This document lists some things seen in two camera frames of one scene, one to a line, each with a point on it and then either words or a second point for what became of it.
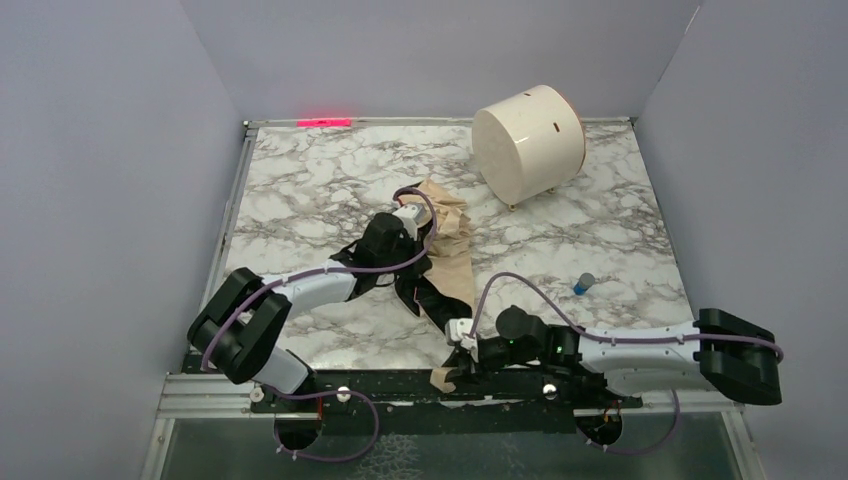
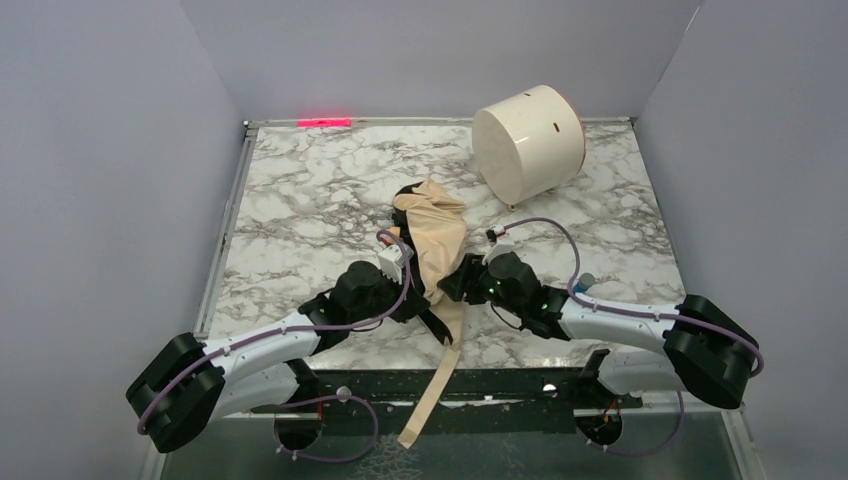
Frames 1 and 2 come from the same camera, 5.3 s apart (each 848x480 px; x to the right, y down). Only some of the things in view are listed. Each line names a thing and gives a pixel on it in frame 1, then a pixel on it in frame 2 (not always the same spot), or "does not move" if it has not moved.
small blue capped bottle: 584,283 does not move
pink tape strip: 324,123 does not move
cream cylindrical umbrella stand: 529,144 does not move
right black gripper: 468,354 -> 465,279
